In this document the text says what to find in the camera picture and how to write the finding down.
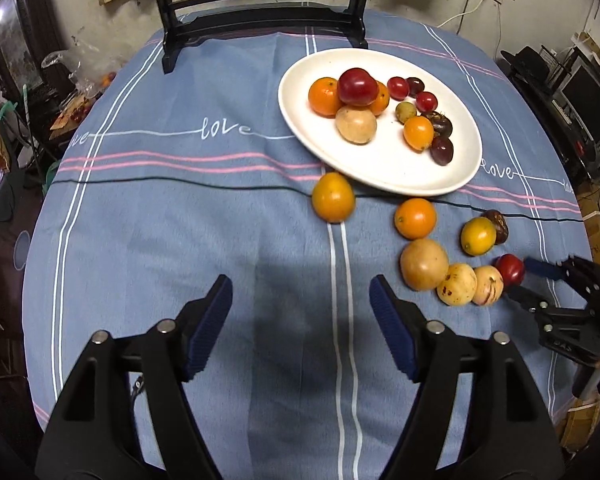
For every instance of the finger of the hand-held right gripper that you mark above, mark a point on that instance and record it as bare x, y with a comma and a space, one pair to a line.
545, 267
530, 302

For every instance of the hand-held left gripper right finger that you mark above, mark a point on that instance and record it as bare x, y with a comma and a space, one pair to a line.
395, 330

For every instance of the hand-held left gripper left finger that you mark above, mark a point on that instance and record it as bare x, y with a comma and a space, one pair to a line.
207, 330

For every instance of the yellow spotted passion fruit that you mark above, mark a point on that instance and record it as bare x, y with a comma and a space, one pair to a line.
456, 285
488, 286

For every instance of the dark mangosteen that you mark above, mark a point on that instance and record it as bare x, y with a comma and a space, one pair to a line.
442, 124
500, 224

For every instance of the tan passion fruit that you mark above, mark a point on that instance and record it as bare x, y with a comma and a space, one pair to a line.
356, 125
424, 264

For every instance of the yellow citrus fruit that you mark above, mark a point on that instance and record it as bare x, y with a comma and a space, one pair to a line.
477, 236

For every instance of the orange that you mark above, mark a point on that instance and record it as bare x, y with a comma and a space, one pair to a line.
415, 218
418, 133
322, 97
382, 100
333, 197

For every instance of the dark purple plum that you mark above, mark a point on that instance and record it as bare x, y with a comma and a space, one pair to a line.
416, 85
441, 150

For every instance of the white round plate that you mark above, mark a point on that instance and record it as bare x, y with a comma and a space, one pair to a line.
380, 160

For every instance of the small red plum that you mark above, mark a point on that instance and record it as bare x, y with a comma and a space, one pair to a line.
426, 102
398, 88

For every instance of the small yellow fruit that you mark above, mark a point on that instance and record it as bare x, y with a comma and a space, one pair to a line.
405, 112

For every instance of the large red plum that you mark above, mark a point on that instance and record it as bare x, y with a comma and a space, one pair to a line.
357, 85

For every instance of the cardboard box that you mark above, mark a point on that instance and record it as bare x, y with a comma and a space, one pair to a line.
592, 230

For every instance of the blue plaid tablecloth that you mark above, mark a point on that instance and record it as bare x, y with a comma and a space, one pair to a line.
180, 235

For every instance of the black desk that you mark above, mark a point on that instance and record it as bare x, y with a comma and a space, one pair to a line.
555, 125

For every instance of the computer monitor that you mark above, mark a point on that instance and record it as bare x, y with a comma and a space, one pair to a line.
587, 97

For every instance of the purple plastic cup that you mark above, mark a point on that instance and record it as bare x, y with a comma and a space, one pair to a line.
22, 249

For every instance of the black hat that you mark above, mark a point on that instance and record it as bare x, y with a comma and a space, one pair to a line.
528, 57

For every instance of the low wooden side table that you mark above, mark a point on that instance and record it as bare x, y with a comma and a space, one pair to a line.
67, 112

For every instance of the clear plastic bag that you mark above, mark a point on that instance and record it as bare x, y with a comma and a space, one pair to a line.
77, 67

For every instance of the round goldfish screen black stand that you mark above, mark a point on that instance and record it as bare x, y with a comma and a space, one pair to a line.
260, 15

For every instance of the dark wooden framed mirror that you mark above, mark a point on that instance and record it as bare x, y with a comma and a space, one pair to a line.
15, 30

